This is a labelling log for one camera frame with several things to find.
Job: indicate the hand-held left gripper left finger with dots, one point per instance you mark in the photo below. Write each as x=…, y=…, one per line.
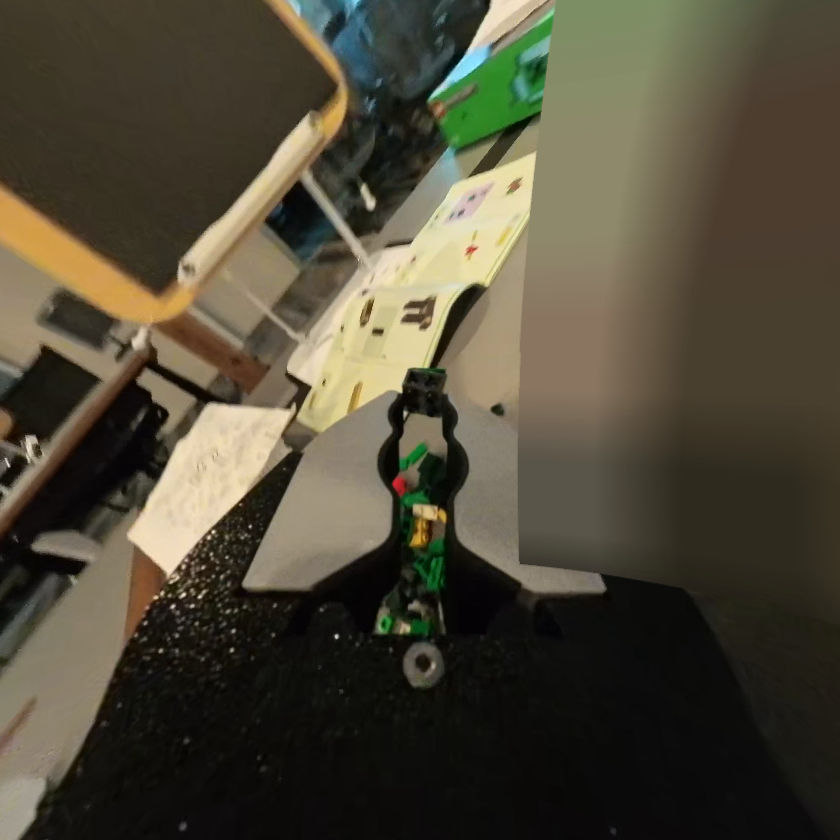
x=321, y=512

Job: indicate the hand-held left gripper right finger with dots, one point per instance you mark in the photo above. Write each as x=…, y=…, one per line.
x=489, y=492

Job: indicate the pile of toy bricks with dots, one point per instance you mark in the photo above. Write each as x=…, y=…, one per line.
x=420, y=531

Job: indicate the small black studded brick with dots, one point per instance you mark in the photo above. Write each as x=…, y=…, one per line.
x=423, y=387

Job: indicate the pale green instruction booklet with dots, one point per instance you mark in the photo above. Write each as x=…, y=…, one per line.
x=459, y=236

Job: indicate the white printed paper bag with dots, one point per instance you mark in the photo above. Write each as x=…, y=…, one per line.
x=210, y=472

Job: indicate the brown wooden table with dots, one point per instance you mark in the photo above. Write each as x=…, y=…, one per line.
x=223, y=358

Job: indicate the long grey wood-edged table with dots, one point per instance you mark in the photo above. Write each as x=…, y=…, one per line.
x=52, y=656

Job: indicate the green cardboard box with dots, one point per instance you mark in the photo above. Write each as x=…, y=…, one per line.
x=485, y=105

